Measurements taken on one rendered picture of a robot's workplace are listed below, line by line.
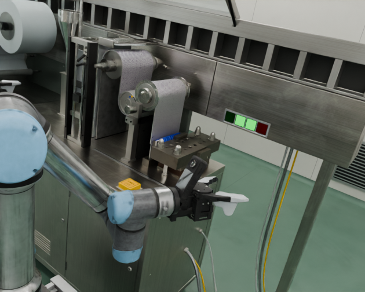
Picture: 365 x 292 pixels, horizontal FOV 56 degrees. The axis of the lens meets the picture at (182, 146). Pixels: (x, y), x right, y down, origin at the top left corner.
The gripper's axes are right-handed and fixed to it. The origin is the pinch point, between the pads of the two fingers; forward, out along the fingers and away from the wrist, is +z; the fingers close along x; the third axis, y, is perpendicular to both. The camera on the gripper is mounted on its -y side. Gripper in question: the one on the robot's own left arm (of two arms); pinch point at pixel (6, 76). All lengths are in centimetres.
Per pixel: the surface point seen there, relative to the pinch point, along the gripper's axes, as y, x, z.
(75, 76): -5.1, 23.5, 19.1
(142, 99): -8, 62, 13
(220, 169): 20, 109, 30
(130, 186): 21, 73, -16
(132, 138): 12, 62, 12
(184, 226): 46, 101, 7
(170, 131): 8, 77, 26
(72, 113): 14.8, 26.0, 19.1
